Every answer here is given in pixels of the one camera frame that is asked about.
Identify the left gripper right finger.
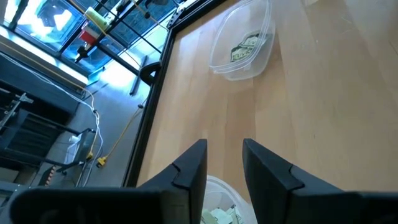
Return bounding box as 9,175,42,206
242,138,398,224

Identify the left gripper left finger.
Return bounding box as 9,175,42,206
8,138,208,224

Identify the round clear plastic cup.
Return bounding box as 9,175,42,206
200,175,259,224

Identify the rectangular clear plastic container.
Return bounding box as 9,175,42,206
208,0,277,82

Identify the black metal rack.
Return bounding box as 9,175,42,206
0,90,96,187

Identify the red box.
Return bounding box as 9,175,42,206
78,29,98,47

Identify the yellow-green roll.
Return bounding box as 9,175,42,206
83,6,110,32

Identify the large glass window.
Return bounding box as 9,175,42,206
0,0,200,85

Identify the black aluminium table frame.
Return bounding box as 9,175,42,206
121,0,229,188

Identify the white cable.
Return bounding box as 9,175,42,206
0,51,105,187

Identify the black frame hook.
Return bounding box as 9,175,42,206
139,61,162,86

